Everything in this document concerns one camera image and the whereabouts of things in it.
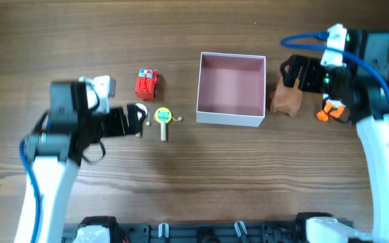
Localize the white plush duck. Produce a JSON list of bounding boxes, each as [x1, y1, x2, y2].
[[316, 94, 346, 123]]

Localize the brown plush toy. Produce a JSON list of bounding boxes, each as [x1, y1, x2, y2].
[[269, 78, 303, 117]]

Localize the red toy fire truck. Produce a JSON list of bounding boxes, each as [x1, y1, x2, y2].
[[135, 68, 159, 99]]

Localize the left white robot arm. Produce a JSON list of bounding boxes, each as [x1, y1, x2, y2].
[[15, 76, 146, 242]]

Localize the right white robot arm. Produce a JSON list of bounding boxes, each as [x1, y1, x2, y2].
[[280, 24, 389, 242]]

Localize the white wooden rattle drum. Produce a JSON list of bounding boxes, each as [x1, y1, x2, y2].
[[135, 103, 151, 126]]

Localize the yellow cat rattle drum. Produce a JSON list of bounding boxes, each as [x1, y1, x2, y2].
[[153, 107, 182, 142]]

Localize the pink white open box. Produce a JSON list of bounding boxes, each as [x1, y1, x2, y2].
[[196, 52, 267, 127]]

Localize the right blue cable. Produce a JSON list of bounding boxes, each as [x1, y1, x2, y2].
[[280, 31, 389, 203]]

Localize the blue cable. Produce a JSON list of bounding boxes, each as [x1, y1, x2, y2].
[[280, 31, 389, 203], [19, 140, 43, 243]]

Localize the left blue cable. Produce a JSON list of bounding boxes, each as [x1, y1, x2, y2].
[[19, 140, 43, 243]]

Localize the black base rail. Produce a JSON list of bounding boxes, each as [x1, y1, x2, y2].
[[61, 212, 380, 243]]

